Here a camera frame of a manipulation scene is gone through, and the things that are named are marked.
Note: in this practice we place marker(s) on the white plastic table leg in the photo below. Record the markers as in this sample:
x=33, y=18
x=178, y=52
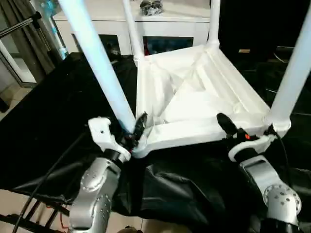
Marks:
x=294, y=82
x=97, y=63
x=214, y=22
x=133, y=29

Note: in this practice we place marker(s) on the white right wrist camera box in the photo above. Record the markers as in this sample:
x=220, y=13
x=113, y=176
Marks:
x=252, y=148

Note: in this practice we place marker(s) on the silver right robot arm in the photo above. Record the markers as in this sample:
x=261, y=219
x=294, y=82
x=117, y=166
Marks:
x=269, y=189

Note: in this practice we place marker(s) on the black flat device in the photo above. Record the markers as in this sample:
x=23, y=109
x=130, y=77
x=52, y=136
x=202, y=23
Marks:
x=291, y=50

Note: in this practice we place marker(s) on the black tripod stand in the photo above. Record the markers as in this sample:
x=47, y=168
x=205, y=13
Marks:
x=34, y=216

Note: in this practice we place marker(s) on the grey metal pole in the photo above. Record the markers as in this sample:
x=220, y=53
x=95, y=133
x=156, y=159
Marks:
x=19, y=24

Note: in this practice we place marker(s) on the white plastic table top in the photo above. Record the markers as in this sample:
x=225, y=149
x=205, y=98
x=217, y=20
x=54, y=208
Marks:
x=204, y=92

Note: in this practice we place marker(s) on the white cabinet with glass doors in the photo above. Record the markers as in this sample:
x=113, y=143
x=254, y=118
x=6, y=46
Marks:
x=170, y=19

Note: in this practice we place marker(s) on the small yellow label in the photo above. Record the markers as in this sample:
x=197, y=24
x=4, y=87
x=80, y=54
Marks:
x=244, y=50

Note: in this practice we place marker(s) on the black tall cabinet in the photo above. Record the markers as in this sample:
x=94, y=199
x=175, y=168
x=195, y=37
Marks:
x=262, y=24

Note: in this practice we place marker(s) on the grey curtain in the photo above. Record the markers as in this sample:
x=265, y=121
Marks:
x=29, y=34

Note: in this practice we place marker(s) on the black plastic mat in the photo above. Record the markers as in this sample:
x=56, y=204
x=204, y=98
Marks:
x=58, y=121

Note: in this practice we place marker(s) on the grey bundle on cabinet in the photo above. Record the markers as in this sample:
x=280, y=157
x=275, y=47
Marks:
x=151, y=7

